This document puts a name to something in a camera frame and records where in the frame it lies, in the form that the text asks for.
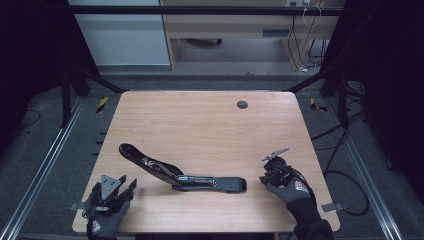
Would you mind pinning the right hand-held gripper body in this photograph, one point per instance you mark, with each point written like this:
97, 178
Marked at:
278, 166

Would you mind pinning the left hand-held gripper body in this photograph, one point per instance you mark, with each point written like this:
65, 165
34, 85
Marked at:
108, 186

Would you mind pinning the black stapler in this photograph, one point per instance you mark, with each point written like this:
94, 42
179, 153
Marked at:
186, 178

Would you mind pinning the person's right hand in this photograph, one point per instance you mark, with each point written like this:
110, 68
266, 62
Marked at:
295, 191

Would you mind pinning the person's left hand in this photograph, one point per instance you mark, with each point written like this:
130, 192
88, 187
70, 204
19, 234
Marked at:
106, 223

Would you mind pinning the grey tape strip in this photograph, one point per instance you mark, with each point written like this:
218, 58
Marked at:
76, 206
332, 207

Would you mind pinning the grey table grommet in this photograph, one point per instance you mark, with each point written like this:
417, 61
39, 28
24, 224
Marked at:
242, 104

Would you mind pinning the yellow black tape piece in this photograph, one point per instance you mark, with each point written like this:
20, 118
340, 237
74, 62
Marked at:
315, 105
102, 105

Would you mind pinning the black metal stand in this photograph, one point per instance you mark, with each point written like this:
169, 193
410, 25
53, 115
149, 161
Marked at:
66, 96
342, 96

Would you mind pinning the black curtain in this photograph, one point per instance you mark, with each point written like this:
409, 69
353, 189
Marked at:
30, 60
390, 83

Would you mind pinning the white cabinet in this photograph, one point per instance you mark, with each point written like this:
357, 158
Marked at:
123, 36

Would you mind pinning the dark object under desk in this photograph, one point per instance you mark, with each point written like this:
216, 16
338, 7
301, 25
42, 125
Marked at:
205, 41

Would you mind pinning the light wooden desk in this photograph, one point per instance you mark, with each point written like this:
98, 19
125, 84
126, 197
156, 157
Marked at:
233, 26

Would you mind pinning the aluminium floor rail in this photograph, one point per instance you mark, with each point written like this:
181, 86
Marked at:
366, 173
43, 166

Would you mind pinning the black horizontal frame bar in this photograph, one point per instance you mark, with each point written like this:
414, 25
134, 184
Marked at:
200, 10

